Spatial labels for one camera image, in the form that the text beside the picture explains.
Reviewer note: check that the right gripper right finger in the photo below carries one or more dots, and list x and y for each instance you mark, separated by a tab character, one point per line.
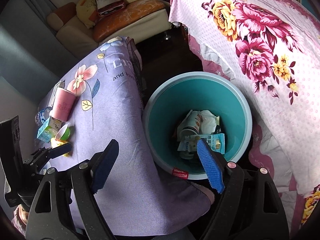
211	165

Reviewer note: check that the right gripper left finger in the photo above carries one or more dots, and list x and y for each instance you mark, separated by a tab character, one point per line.
102	163

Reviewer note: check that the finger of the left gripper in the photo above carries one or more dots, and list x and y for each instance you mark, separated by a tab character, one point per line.
58	151

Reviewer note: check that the white tissue paper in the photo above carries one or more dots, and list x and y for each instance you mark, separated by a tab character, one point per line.
210	123

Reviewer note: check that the green white supplement jar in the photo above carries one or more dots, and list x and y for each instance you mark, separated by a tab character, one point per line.
191	125

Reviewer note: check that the teal trash bin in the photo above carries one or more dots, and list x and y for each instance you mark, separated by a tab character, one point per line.
195	104

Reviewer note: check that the person's left hand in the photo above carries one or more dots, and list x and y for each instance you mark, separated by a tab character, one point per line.
20	219

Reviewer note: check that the yellow white wrapper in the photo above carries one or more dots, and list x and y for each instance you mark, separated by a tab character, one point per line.
56	143

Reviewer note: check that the blue milk carton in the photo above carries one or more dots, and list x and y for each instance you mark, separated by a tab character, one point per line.
49	129

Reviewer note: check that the clear plastic water bottle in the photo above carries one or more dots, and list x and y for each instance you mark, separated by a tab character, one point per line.
42	116

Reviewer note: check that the pink paper cup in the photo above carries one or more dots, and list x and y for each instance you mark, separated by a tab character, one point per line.
63	104

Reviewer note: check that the pink floral quilt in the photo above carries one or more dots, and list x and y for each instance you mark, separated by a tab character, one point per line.
269	49

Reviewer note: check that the yellow plush pillow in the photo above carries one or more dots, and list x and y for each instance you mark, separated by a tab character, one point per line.
86	11

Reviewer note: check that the beige sofa orange cushion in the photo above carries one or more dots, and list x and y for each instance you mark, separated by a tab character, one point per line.
139	20

